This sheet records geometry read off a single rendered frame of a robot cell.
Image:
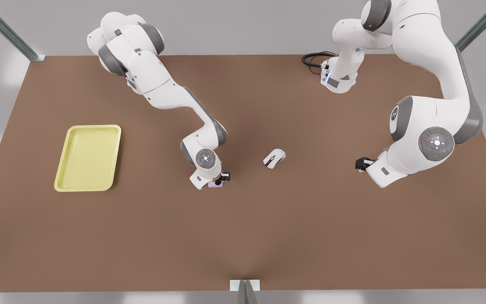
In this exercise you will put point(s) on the small pink box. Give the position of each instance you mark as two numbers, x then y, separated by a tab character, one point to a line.
215	184

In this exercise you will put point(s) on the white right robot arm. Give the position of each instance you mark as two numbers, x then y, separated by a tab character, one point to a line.
158	80

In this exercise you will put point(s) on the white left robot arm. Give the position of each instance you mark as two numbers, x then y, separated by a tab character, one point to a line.
428	84

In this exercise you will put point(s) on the white computer mouse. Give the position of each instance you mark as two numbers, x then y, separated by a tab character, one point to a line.
274	158

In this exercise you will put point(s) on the yellow rectangular tray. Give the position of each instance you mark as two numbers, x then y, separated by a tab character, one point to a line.
88	157

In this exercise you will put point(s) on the silver frame post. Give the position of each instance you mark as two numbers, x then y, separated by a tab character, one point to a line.
245	292
481	24
6	30

